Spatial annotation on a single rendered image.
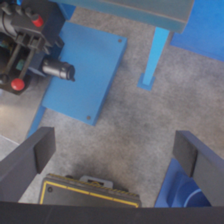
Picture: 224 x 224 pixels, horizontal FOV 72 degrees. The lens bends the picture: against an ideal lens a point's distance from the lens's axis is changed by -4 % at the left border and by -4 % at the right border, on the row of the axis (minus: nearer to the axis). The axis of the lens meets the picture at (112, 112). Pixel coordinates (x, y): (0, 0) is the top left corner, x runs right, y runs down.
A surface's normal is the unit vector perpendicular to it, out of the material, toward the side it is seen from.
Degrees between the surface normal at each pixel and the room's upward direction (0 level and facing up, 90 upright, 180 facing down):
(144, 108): 0
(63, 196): 0
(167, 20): 90
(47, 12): 0
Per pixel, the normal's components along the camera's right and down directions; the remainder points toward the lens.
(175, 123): -0.11, -0.15
